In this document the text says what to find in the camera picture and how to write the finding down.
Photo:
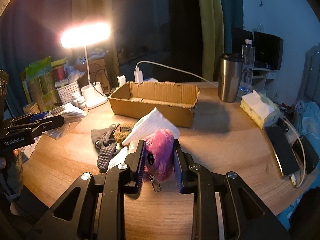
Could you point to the white foam sheet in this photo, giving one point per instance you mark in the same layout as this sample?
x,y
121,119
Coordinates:
x,y
150,124

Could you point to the grey knitted sock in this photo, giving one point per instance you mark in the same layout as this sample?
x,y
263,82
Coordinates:
x,y
105,142

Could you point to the small white bottle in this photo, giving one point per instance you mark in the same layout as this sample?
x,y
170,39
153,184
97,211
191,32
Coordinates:
x,y
82,103
75,99

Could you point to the black smartphone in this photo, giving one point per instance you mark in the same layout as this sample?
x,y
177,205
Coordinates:
x,y
283,152

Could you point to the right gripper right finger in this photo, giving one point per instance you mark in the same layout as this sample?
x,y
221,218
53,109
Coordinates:
x,y
185,179

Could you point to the yellow tissue pack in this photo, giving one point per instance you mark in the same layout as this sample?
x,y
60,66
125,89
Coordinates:
x,y
263,111

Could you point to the black monitor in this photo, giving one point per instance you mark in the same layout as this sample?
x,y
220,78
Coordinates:
x,y
268,50

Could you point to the stainless steel tumbler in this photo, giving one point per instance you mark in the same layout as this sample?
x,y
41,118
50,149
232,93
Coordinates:
x,y
230,74

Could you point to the green curtain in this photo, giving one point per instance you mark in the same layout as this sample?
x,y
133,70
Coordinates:
x,y
212,36

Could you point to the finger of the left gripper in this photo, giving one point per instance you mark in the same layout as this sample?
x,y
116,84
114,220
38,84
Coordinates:
x,y
23,121
46,124

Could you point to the white wall charger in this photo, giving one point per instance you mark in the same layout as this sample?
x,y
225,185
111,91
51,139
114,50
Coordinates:
x,y
138,75

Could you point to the purple plush toy keychain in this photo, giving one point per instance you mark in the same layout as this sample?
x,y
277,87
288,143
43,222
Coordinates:
x,y
158,158

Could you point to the white power adapter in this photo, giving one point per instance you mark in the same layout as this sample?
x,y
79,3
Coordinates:
x,y
121,80

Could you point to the cardboard box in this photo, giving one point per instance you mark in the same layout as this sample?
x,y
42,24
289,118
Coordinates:
x,y
176,101

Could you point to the clear bubble wrap bag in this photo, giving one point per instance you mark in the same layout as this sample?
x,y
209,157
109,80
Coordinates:
x,y
72,117

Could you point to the white plastic basket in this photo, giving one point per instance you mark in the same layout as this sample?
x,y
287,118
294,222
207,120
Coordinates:
x,y
69,92

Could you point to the green snack package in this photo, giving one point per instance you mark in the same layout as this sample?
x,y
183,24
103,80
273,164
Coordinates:
x,y
41,85

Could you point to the clear water bottle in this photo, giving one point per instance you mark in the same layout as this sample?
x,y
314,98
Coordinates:
x,y
248,56

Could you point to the black power bank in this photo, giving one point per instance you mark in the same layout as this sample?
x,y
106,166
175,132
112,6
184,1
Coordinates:
x,y
311,157

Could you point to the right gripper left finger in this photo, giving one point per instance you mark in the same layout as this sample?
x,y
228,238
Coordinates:
x,y
136,163

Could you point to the white desk lamp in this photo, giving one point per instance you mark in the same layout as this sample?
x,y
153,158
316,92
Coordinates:
x,y
86,35

